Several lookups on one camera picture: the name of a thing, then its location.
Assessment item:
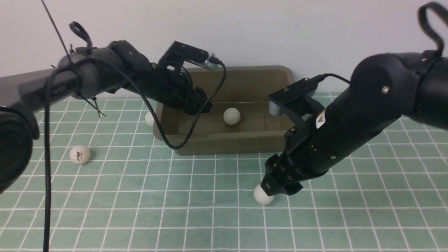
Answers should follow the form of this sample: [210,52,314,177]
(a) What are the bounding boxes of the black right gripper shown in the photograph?
[261,126,336,196]

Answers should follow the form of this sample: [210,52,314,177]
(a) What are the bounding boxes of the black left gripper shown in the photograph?
[154,64,212,116]

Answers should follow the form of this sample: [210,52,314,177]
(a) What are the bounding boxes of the plain white ball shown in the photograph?
[253,184,275,205]

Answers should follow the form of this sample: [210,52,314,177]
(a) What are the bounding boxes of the white ball with black print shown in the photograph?
[223,107,241,125]

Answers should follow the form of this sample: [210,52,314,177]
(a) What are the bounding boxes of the white ball with red logo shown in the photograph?
[69,145,91,165]

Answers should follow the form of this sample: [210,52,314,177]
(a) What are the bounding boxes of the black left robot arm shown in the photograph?
[0,40,217,192]

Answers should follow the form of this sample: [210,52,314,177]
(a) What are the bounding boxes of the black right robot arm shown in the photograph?
[260,1,448,196]

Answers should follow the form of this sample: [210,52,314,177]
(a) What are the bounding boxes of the olive green plastic bin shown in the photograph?
[175,66,296,156]

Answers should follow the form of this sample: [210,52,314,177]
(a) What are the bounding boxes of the green checkered tablecloth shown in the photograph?
[0,89,448,252]

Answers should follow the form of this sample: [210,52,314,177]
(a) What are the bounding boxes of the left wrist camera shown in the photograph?
[158,41,221,72]

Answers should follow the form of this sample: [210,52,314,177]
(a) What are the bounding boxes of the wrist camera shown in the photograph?
[268,75,326,127]
[158,41,221,72]

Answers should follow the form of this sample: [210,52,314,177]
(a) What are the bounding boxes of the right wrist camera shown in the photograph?
[268,75,326,127]

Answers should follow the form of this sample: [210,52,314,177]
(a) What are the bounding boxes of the black right camera cable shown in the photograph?
[311,73,351,85]

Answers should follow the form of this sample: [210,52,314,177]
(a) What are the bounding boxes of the black camera cable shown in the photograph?
[311,73,351,85]
[42,58,227,252]

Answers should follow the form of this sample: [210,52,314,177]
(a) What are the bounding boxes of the black left camera cable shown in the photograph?
[42,58,227,252]

